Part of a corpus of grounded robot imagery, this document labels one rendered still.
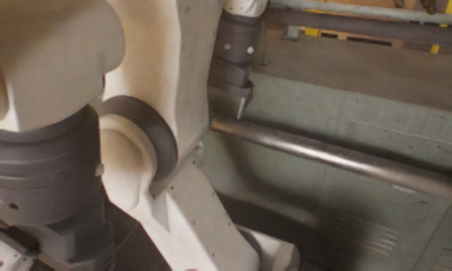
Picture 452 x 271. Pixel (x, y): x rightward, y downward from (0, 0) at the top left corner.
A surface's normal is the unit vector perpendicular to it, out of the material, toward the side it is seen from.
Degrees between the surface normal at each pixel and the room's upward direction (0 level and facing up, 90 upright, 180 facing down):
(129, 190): 90
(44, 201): 99
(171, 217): 90
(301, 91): 90
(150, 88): 90
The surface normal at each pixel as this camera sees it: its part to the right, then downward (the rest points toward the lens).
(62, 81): 0.90, 0.39
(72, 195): 0.74, 0.51
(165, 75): -0.39, 0.47
